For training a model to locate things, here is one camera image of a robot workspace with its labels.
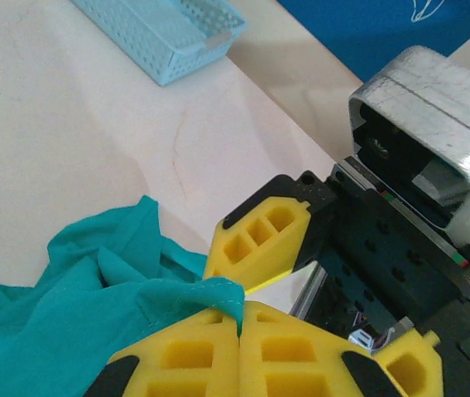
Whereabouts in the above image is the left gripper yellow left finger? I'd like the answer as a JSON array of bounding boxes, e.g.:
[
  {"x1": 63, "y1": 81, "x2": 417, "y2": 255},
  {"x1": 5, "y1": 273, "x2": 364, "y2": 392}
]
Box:
[{"x1": 80, "y1": 309, "x2": 241, "y2": 397}]

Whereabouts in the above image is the teal t-shirt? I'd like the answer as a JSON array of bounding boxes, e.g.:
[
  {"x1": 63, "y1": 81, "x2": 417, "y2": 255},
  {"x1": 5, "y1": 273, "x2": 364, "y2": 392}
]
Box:
[{"x1": 0, "y1": 194, "x2": 247, "y2": 397}]

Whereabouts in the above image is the blue poster small orange oval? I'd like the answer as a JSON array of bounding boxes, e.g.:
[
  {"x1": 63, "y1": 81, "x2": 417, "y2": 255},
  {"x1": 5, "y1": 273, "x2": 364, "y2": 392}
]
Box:
[{"x1": 278, "y1": 0, "x2": 470, "y2": 84}]

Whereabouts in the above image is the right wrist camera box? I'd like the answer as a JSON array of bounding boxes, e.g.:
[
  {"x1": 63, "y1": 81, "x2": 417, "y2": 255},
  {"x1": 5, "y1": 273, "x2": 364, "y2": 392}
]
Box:
[{"x1": 348, "y1": 44, "x2": 470, "y2": 264}]

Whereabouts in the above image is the light blue plastic basket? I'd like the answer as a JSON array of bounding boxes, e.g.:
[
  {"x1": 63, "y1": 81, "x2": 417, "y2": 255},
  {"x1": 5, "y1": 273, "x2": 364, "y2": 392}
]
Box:
[{"x1": 69, "y1": 0, "x2": 248, "y2": 88}]

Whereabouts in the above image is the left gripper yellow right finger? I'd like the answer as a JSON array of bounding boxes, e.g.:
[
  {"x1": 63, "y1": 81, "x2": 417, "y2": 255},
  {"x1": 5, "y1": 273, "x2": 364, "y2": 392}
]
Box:
[{"x1": 238, "y1": 300, "x2": 405, "y2": 397}]

